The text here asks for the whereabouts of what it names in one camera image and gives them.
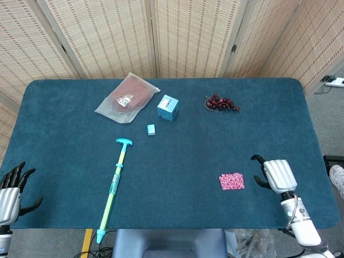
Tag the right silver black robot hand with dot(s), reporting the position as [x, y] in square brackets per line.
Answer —
[279, 176]

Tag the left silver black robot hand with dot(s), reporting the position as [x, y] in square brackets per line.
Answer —
[9, 204]

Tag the pink patterned rectangular block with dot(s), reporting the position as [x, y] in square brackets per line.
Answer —
[232, 181]

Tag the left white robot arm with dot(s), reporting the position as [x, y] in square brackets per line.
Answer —
[4, 240]

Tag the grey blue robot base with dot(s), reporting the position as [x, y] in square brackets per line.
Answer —
[169, 242]

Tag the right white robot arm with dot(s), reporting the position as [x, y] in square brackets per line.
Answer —
[303, 228]

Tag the black floor box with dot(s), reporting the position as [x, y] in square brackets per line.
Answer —
[333, 160]

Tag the white sneaker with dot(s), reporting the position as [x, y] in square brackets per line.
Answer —
[338, 178]

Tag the clear crumpled plastic bag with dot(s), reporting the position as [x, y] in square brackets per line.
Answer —
[250, 242]

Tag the yellow floor tape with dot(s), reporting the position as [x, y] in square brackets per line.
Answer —
[86, 242]

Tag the dark red grape bunch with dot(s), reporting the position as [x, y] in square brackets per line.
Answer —
[221, 103]

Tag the green blue water pump toy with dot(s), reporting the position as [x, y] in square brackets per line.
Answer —
[114, 185]

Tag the blue table cloth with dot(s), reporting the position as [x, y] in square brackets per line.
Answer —
[172, 166]

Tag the white power strip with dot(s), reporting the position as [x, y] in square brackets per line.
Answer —
[337, 81]

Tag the light blue cardboard box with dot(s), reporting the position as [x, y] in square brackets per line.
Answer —
[166, 107]

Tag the black screen hinge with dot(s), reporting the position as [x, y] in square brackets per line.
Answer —
[234, 48]
[63, 48]

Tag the small blue white cube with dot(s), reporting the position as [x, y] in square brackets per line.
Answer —
[151, 129]

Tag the plastic bag with red cloth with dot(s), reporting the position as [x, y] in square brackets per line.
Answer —
[129, 91]

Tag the woven bamboo folding screen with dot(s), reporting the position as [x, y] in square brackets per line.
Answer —
[107, 35]

